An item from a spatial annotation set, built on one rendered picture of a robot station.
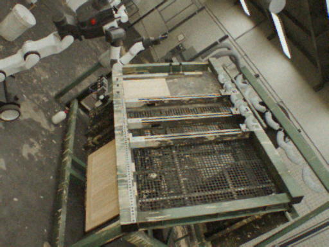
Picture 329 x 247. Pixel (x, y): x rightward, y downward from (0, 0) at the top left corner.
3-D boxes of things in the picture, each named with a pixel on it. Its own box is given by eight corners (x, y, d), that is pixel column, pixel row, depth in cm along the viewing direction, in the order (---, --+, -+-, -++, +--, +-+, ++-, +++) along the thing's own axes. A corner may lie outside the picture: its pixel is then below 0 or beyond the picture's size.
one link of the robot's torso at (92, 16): (77, 26, 219) (120, 10, 223) (67, 0, 233) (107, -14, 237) (88, 51, 245) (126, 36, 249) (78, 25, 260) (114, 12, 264)
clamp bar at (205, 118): (127, 123, 273) (126, 102, 258) (245, 114, 291) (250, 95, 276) (128, 130, 265) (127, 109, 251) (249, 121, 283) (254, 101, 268)
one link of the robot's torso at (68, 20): (52, 24, 219) (73, 16, 221) (49, 13, 225) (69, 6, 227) (64, 47, 244) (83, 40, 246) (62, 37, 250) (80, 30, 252)
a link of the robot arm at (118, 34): (112, 49, 236) (114, 33, 227) (105, 44, 240) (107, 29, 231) (123, 45, 243) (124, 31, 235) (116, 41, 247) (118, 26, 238)
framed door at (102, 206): (89, 157, 306) (88, 155, 305) (130, 130, 293) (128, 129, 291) (87, 232, 237) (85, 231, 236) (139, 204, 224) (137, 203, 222)
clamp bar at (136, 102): (125, 103, 299) (124, 83, 284) (234, 96, 317) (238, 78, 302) (126, 109, 291) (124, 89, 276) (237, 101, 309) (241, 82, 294)
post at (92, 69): (54, 94, 361) (99, 60, 343) (58, 97, 365) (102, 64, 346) (54, 97, 356) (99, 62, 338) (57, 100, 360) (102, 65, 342)
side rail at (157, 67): (121, 73, 362) (121, 64, 355) (206, 69, 378) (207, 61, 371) (122, 74, 357) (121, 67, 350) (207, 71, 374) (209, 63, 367)
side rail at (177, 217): (137, 220, 199) (137, 211, 192) (281, 201, 216) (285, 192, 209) (139, 231, 193) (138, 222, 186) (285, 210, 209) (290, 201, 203)
